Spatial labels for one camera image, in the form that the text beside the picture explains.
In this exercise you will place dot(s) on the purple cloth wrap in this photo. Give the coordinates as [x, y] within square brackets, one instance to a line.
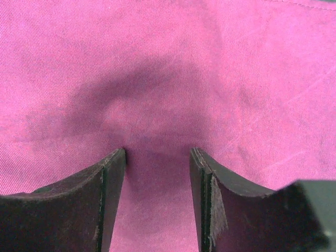
[250, 82]

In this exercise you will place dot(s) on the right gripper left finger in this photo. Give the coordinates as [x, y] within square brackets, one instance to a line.
[74, 214]

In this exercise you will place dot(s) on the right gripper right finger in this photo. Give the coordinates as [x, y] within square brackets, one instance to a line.
[235, 214]

